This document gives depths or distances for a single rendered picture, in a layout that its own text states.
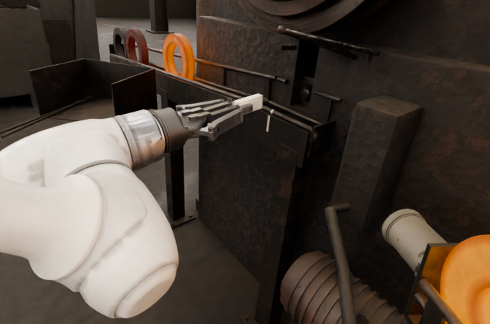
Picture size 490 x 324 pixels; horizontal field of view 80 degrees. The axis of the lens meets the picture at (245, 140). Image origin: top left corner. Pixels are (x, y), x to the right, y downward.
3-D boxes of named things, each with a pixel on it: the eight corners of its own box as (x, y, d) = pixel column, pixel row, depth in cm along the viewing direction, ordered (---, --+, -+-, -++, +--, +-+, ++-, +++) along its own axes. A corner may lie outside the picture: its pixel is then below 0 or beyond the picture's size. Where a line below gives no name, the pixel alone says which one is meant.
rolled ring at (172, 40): (192, 58, 95) (200, 58, 96) (168, 22, 101) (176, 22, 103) (179, 98, 108) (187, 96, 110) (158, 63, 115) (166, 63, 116)
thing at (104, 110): (112, 224, 130) (84, 58, 98) (166, 238, 124) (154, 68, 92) (76, 259, 112) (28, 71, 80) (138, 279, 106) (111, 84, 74)
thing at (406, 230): (415, 242, 44) (426, 208, 42) (461, 292, 35) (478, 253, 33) (377, 242, 43) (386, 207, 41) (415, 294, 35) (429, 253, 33)
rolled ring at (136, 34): (138, 29, 120) (146, 29, 122) (122, 28, 133) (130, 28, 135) (144, 75, 127) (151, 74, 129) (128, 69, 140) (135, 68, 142)
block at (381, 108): (354, 193, 67) (384, 91, 56) (388, 213, 61) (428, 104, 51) (326, 211, 60) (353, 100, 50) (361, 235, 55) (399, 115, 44)
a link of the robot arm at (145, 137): (138, 181, 46) (173, 167, 49) (126, 129, 41) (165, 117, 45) (118, 156, 52) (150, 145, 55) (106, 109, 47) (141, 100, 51)
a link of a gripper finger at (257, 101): (234, 101, 58) (236, 103, 58) (260, 94, 62) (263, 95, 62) (234, 115, 60) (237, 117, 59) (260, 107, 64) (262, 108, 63)
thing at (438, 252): (458, 313, 37) (488, 242, 33) (461, 317, 36) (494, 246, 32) (402, 314, 36) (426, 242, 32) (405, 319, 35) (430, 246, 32)
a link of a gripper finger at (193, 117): (186, 114, 52) (189, 117, 51) (237, 101, 58) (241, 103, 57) (188, 134, 54) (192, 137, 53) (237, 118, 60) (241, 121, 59)
